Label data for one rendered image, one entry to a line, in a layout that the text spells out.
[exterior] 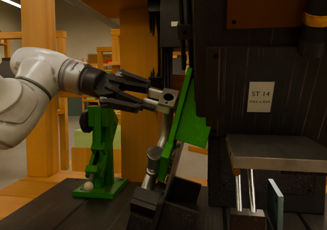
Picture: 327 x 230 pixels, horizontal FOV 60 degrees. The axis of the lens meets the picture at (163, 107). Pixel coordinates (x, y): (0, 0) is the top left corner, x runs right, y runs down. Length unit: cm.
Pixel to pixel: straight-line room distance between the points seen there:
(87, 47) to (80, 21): 105
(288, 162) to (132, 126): 68
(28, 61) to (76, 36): 1110
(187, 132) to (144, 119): 41
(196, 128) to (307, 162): 25
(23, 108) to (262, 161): 52
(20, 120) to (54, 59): 18
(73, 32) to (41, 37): 1081
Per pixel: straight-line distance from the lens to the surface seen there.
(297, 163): 46
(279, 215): 58
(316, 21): 49
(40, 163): 121
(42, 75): 77
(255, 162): 45
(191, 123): 62
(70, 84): 76
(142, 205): 67
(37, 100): 74
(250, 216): 55
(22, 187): 114
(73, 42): 1192
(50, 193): 99
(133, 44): 103
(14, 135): 73
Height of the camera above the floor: 124
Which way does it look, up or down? 5 degrees down
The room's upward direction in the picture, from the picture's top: straight up
